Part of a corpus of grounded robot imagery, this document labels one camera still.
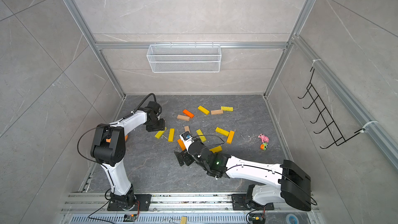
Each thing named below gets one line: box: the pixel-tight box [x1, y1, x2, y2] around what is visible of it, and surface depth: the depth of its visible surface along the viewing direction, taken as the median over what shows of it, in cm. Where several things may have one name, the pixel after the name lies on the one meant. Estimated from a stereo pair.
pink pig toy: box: [258, 133, 269, 143], surface depth 97 cm
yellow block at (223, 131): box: [215, 127, 230, 137], surface depth 100 cm
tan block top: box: [210, 109, 224, 115], surface depth 110 cm
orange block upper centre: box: [182, 108, 195, 119], surface depth 110 cm
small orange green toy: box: [260, 142, 268, 151], surface depth 92 cm
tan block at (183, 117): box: [176, 114, 191, 121], surface depth 108 cm
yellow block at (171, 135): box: [167, 128, 176, 143], surface depth 98 cm
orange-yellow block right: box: [226, 130, 235, 145], surface depth 98 cm
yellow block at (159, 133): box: [154, 127, 167, 139], surface depth 99 cm
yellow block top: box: [197, 105, 211, 116], surface depth 113 cm
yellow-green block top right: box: [220, 106, 234, 112], surface depth 113 cm
